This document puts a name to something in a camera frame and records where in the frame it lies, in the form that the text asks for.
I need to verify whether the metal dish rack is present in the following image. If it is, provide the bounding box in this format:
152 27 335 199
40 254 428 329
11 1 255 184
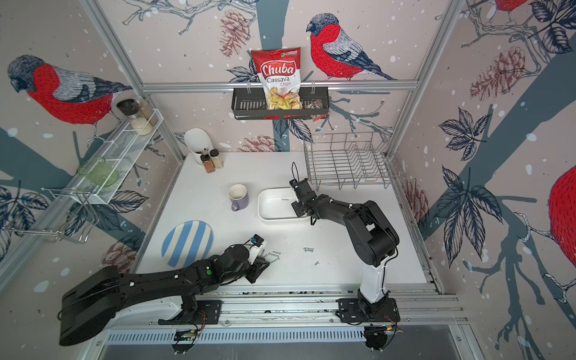
304 132 391 189

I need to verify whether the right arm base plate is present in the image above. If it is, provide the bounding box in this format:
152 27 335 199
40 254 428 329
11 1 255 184
335 297 401 324

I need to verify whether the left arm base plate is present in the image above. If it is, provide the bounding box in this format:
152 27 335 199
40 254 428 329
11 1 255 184
157 298 223 326

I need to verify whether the white utensil holder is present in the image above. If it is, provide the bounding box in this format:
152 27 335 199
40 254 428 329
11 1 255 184
184 127 214 165

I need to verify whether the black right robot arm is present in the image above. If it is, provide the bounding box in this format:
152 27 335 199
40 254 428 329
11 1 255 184
289 178 400 319

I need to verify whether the green glass bowl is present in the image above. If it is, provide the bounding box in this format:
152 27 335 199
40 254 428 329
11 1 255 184
77 157 119 188

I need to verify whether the white storage box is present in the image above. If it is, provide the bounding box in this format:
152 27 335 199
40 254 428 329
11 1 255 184
257 187 310 224

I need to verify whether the red Chuba chips bag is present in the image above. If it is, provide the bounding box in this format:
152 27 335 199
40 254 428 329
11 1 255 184
251 47 303 110

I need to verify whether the purple mug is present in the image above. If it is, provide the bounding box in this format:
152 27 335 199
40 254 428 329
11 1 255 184
228 184 249 212

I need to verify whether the white wire wall shelf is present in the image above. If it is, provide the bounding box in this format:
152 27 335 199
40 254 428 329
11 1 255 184
68 109 164 205

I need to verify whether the black wire basket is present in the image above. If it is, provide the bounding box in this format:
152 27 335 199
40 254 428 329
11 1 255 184
231 87 329 120

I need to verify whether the blue striped plate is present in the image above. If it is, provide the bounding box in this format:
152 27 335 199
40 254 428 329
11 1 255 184
161 220 214 269

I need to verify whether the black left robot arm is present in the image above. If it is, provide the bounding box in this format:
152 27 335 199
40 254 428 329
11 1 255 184
58 244 270 347

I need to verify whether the metal wire hanger rack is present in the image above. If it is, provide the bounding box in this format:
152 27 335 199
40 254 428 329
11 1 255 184
1 187 101 244

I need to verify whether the orange spice bottle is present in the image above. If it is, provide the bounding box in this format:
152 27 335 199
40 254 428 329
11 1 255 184
200 154 215 173

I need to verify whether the yellow spice bottle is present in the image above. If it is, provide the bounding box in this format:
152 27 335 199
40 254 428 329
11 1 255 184
209 148 224 169

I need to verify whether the black lid spice jar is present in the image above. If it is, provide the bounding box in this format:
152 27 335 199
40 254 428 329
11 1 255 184
116 99 153 136

